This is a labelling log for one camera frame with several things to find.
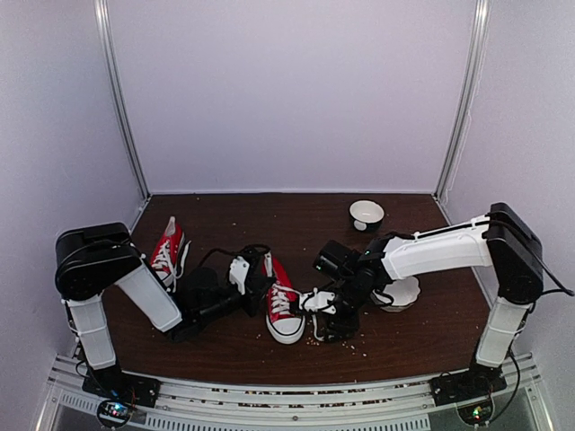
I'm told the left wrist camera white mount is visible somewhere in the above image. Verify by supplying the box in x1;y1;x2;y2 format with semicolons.
228;244;270;295

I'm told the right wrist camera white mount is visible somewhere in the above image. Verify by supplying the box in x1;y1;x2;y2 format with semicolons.
299;288;336;314

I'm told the right aluminium corner post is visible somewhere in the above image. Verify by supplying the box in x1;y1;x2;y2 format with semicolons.
435;0;491;205

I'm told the left aluminium corner post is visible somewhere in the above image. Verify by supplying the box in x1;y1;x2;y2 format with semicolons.
93;0;151;201

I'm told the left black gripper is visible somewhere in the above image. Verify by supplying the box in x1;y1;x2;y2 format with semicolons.
196;275;276;327

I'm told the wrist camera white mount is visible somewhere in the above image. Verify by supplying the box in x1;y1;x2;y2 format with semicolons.
299;288;336;314
228;244;270;295

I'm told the white scalloped ceramic bowl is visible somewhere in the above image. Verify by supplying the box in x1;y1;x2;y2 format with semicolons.
370;277;420;312

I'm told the aluminium corner post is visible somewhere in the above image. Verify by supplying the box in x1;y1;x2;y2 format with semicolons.
435;0;491;205
93;0;151;201

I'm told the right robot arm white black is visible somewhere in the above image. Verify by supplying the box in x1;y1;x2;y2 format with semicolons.
301;203;573;397

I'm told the red canvas sneaker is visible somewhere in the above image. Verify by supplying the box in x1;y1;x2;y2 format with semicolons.
263;252;317;345
151;215;190;294

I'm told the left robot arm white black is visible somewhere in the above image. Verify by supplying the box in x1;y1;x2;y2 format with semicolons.
55;221;277;399

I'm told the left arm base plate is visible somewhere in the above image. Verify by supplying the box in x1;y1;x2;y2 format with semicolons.
82;373;161;408

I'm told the aluminium front rail frame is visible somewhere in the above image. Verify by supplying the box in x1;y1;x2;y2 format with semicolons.
31;354;558;430

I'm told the black bowl white inside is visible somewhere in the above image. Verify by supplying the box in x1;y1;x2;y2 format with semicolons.
349;200;385;233

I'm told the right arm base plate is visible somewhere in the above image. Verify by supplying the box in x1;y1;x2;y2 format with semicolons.
429;371;507;406

